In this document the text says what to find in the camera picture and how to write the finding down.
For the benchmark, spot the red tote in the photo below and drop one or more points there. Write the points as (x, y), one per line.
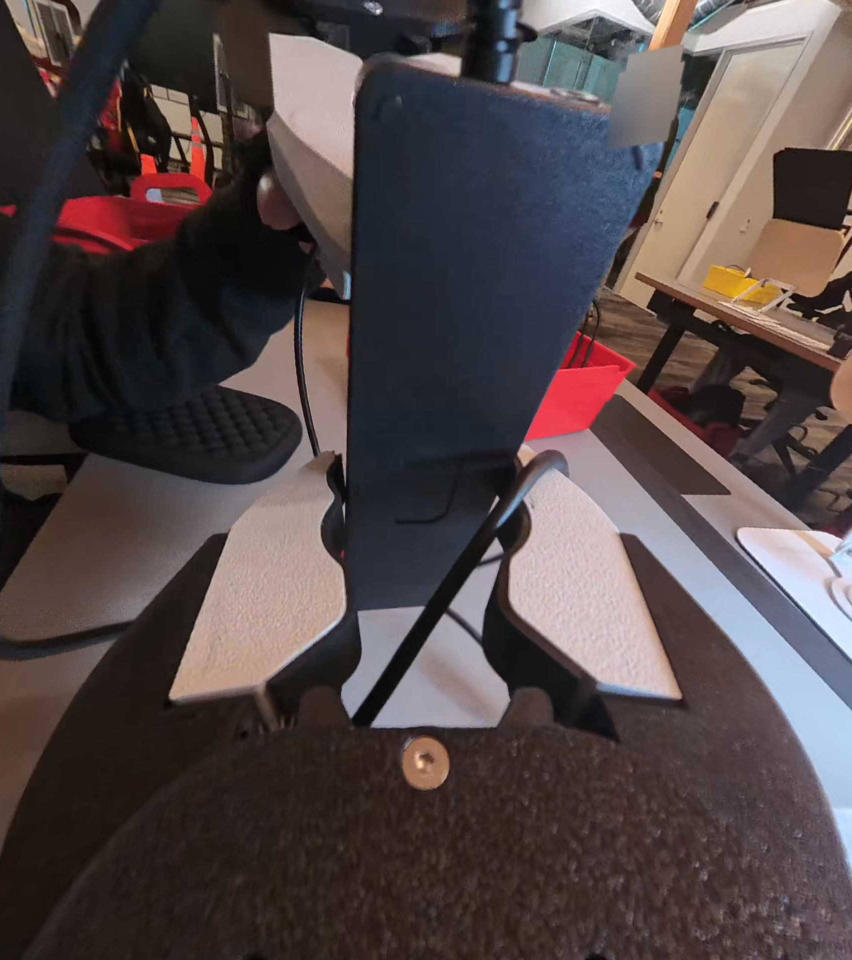
(110, 225)

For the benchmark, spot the wooden office table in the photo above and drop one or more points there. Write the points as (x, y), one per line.
(685, 292)

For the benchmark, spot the red plastic bin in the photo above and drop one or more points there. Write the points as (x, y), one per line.
(583, 397)

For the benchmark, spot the black padded chair armrest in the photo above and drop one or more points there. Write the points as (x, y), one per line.
(193, 435)

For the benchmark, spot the person's left hand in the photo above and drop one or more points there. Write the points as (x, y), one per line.
(278, 202)

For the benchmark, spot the white door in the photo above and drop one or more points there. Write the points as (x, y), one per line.
(741, 150)

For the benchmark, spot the yellow bin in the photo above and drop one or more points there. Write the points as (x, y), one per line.
(726, 283)

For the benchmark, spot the tan and black chair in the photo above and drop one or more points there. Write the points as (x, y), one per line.
(801, 255)

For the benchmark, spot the black USB hub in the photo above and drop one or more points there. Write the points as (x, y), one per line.
(471, 300)

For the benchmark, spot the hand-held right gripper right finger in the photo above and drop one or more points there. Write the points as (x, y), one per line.
(583, 592)

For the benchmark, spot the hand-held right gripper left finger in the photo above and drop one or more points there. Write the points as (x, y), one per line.
(268, 600)

